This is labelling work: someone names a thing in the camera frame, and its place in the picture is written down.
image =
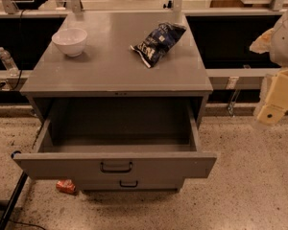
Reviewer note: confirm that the grey metal drawer cabinet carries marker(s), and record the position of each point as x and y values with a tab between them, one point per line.
108	68

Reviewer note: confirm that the crushed orange soda can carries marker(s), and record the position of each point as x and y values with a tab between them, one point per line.
66	186

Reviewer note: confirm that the metal bracket on rail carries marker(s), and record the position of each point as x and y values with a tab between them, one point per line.
231	85

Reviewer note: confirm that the grey drawer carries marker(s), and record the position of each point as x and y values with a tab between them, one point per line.
130	184
89	139

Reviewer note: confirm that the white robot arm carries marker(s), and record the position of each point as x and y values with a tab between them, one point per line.
274	42

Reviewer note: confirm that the black pole with blue tip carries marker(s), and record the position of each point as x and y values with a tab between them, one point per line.
12	201

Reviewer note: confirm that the dark blue chip bag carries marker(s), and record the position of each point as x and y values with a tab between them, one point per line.
159	42

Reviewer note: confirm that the grey lower drawer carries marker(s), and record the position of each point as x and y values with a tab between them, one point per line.
130	184

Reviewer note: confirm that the clear plastic water bottle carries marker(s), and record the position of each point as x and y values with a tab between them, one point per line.
8	62

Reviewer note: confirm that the white ceramic bowl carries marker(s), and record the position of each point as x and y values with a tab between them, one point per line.
70	41

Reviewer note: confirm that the grey top drawer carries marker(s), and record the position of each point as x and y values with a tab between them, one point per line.
89	139

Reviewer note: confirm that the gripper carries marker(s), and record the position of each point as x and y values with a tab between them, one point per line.
285	45

